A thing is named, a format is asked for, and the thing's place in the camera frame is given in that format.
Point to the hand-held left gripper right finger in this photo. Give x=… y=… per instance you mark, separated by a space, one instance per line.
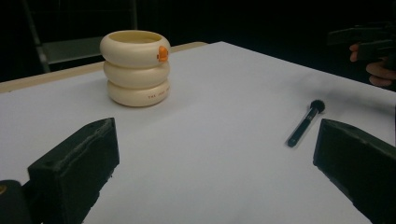
x=358 y=161

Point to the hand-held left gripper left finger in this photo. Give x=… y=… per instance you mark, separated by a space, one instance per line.
x=74 y=161

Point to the black makeup brush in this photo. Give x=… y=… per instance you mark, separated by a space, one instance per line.
x=303 y=126

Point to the cream ringed holder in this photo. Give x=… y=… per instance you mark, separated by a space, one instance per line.
x=135 y=74

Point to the white metal table frame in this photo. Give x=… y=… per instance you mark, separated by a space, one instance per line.
x=71 y=49

